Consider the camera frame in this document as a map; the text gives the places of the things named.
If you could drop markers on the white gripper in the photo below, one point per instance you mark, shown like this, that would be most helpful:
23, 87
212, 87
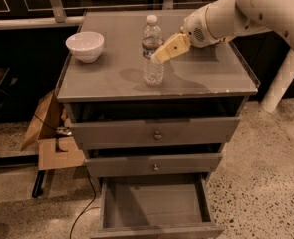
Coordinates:
196, 29

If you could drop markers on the clear plastic water bottle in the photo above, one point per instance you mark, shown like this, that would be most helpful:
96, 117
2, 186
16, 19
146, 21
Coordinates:
151, 41

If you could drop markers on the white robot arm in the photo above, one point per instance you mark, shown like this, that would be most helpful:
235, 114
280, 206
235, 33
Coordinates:
222, 19

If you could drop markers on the grey top drawer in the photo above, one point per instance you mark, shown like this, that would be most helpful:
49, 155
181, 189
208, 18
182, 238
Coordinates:
104, 125

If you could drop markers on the grey drawer cabinet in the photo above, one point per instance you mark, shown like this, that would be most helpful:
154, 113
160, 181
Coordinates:
212, 73

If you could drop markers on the grey middle drawer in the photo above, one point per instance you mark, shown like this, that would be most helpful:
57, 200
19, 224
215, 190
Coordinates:
118, 162

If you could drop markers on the grey open bottom drawer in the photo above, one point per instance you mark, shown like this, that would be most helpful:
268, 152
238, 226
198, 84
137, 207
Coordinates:
173, 206

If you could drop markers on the white ceramic bowl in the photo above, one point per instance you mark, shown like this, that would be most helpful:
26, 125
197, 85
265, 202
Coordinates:
86, 46

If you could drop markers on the white metal railing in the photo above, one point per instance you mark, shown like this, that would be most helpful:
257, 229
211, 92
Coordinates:
57, 4

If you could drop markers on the brown cardboard box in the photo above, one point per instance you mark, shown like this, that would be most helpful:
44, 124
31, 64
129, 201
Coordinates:
54, 151

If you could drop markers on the white diagonal post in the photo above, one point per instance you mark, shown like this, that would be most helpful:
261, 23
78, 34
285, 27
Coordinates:
280, 83

